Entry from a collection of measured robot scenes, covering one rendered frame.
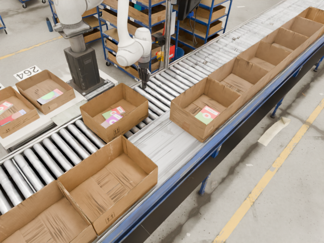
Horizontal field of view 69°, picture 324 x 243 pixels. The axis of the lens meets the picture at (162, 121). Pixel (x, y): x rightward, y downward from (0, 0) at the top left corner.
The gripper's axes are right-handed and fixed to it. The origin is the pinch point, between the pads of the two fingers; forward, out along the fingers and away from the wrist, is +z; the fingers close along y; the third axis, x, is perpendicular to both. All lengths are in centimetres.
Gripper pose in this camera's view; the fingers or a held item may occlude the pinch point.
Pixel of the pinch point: (143, 84)
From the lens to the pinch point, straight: 171.3
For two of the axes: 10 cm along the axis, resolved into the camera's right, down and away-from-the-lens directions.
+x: -6.9, 5.1, -5.1
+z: -0.4, 6.8, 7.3
